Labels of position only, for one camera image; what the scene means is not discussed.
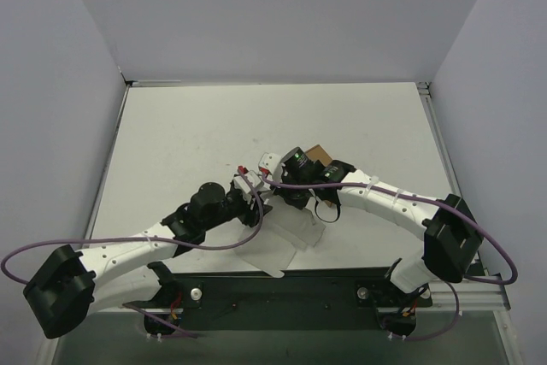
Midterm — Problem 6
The white paper box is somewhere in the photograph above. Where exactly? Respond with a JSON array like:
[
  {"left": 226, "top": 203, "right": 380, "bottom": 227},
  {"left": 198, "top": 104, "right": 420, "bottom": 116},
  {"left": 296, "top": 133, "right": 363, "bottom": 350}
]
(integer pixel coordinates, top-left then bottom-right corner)
[{"left": 234, "top": 197, "right": 326, "bottom": 278}]

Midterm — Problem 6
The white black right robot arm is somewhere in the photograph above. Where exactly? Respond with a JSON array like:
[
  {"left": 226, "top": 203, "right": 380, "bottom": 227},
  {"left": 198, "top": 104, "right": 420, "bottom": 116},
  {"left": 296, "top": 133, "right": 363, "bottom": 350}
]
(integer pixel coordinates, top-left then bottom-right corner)
[{"left": 261, "top": 147, "right": 484, "bottom": 294}]

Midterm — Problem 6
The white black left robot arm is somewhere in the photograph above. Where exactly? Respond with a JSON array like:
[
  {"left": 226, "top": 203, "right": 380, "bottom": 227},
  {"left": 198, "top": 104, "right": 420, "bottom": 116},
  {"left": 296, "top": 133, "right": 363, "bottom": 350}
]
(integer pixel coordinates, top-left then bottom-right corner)
[{"left": 23, "top": 176, "right": 270, "bottom": 339}]

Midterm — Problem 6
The brown folded cardboard box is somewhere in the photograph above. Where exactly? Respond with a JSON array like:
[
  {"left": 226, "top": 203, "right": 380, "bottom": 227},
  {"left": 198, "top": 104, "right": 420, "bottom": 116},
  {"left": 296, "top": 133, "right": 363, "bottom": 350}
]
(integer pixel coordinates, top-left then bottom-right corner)
[{"left": 306, "top": 144, "right": 339, "bottom": 210}]

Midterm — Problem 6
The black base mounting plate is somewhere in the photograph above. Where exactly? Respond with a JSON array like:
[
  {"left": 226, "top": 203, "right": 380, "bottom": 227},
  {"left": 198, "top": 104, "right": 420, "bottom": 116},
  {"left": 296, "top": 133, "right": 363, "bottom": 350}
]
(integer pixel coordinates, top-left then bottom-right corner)
[{"left": 134, "top": 268, "right": 432, "bottom": 333}]

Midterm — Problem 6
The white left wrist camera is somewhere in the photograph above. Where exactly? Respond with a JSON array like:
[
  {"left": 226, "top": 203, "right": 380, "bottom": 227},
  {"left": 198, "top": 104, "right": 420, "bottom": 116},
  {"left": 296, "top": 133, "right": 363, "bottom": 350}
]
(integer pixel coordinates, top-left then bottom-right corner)
[{"left": 232, "top": 166, "right": 263, "bottom": 196}]

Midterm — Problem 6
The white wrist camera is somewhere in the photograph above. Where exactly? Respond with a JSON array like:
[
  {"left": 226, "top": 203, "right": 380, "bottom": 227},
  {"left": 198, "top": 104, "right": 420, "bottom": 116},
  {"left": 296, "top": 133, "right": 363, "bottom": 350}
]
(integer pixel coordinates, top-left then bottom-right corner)
[
  {"left": 232, "top": 166, "right": 263, "bottom": 196},
  {"left": 258, "top": 152, "right": 283, "bottom": 181}
]

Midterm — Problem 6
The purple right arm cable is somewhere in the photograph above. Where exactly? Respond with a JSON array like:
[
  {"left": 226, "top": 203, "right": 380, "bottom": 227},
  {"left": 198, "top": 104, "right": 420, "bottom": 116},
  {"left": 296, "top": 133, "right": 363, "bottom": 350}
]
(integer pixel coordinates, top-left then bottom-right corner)
[{"left": 260, "top": 172, "right": 518, "bottom": 343}]

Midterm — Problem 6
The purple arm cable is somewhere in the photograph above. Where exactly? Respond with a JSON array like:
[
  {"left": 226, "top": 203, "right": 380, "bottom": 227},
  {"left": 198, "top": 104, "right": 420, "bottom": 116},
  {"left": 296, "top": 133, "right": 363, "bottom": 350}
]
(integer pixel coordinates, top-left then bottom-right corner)
[
  {"left": 260, "top": 172, "right": 518, "bottom": 343},
  {"left": 1, "top": 176, "right": 268, "bottom": 340}
]

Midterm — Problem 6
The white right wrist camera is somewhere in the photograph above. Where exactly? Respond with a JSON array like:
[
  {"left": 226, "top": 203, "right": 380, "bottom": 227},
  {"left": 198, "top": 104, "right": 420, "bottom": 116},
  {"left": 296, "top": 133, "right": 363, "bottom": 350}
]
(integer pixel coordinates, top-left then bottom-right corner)
[{"left": 258, "top": 152, "right": 283, "bottom": 181}]

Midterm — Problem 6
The aluminium table frame rail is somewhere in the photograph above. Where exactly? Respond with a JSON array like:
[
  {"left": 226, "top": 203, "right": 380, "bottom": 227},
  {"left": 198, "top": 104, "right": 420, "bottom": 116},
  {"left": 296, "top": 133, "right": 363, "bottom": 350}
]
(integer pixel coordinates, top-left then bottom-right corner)
[{"left": 415, "top": 81, "right": 510, "bottom": 312}]

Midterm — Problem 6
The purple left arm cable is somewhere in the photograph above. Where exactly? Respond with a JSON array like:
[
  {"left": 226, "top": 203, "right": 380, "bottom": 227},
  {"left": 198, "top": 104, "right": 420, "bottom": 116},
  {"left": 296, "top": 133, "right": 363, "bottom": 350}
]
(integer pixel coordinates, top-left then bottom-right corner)
[{"left": 1, "top": 176, "right": 268, "bottom": 340}]

